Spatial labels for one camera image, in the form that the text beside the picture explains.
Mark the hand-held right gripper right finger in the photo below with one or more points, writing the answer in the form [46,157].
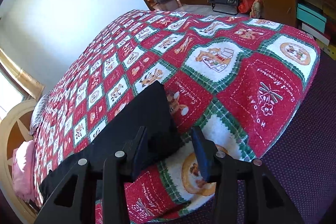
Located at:
[200,155]

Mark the teal box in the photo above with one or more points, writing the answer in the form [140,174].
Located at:
[311,16]

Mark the black pants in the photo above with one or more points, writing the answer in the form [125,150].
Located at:
[147,113]

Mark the window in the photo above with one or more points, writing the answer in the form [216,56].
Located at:
[8,100]

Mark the red plastic bag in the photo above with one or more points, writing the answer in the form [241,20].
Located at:
[246,1]

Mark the white flat box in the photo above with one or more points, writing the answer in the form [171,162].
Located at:
[315,34]

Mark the red printed checkered blanket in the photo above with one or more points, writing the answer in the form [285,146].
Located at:
[236,82]

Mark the yellow box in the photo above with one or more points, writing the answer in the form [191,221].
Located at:
[330,52]

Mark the folded pink blanket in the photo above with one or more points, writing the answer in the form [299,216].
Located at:
[22,171]

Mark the yellow floral bag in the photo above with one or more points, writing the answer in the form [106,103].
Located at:
[256,8]

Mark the striped pillow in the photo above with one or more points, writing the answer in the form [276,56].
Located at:
[39,113]

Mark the cream and brown headboard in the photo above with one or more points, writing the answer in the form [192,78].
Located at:
[15,115]

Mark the narrow yellow patterned curtain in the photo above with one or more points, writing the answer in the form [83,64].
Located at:
[23,74]

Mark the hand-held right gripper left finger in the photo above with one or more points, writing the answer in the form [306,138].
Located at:
[139,158]

